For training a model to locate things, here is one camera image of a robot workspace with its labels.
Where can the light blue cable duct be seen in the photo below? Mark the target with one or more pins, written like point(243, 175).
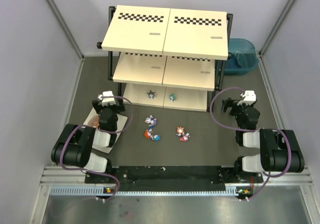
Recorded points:
point(106, 192)

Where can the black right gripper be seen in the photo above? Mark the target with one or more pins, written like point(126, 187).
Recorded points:
point(231, 105)

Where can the pink-hooded Doraemon figure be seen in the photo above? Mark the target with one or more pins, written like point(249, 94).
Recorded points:
point(185, 137)

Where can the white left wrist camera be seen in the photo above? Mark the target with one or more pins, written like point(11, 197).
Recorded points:
point(106, 98)

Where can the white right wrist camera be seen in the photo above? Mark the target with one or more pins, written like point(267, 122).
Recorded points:
point(248, 98)

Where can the teal-hooded Doraemon figure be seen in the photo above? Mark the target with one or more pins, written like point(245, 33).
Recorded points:
point(172, 97)

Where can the purple white Doraemon figure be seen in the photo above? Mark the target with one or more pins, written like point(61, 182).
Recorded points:
point(151, 121)

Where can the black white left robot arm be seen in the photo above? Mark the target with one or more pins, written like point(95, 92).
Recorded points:
point(75, 144)

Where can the orange lion Doraemon figure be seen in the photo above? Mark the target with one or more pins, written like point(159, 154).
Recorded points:
point(180, 131)

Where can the teal plastic basin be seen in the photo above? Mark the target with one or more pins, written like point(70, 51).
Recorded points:
point(244, 57)

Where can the blue bucket Doraemon figure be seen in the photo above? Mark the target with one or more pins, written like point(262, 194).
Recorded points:
point(155, 137)

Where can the three-tier beige black shelf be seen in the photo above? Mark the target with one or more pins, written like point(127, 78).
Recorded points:
point(167, 50)

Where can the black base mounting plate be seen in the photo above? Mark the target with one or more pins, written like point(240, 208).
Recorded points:
point(180, 178)

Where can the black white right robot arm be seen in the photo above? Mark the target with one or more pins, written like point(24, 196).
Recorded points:
point(278, 150)

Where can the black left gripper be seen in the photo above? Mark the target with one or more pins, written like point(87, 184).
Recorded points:
point(96, 105)

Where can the grey-hooded Doraemon figure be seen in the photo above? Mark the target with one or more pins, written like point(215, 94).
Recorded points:
point(151, 94)

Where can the orange crab Doraemon figure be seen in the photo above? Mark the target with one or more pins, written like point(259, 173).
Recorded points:
point(148, 133)

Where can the red patterned bowl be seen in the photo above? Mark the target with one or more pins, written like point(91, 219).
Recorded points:
point(94, 121)

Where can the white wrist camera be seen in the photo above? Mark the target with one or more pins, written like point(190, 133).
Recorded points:
point(248, 98)
point(106, 98)

